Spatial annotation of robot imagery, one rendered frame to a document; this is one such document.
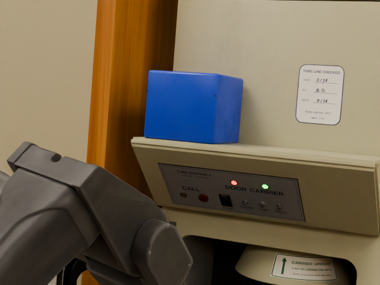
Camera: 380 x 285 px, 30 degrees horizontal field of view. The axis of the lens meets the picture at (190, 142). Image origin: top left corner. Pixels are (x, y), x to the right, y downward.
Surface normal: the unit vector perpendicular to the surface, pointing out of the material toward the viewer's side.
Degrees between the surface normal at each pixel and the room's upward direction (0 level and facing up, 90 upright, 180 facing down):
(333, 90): 90
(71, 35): 90
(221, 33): 90
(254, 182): 135
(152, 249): 98
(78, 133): 90
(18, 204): 46
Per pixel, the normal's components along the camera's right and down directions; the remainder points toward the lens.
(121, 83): 0.91, 0.09
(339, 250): -0.40, 0.02
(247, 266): -0.76, -0.44
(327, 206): -0.33, 0.72
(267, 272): -0.53, -0.40
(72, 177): -0.26, -0.69
